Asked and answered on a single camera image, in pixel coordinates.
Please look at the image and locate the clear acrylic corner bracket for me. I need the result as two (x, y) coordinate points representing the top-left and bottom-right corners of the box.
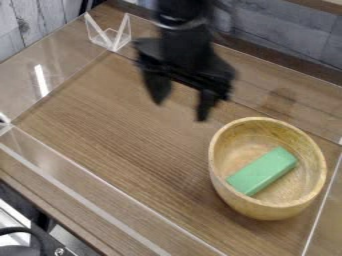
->
(84, 13), (132, 52)

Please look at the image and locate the clear acrylic enclosure wall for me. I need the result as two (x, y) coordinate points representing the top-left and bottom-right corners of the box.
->
(0, 19), (342, 256)

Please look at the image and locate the black metal table bracket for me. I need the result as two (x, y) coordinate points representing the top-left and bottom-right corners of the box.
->
(30, 223), (73, 256)

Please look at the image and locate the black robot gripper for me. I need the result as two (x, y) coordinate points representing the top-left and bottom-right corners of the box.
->
(133, 21), (236, 122)

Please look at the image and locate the black cable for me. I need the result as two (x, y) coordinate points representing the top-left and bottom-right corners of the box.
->
(0, 227), (50, 256)

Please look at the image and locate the light wooden bowl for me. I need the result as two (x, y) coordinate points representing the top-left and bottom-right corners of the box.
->
(208, 117), (327, 220)

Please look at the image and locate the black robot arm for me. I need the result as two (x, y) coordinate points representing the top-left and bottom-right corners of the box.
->
(133, 0), (236, 122)

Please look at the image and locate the green rectangular block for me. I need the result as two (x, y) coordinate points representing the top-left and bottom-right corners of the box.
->
(225, 147), (298, 196)

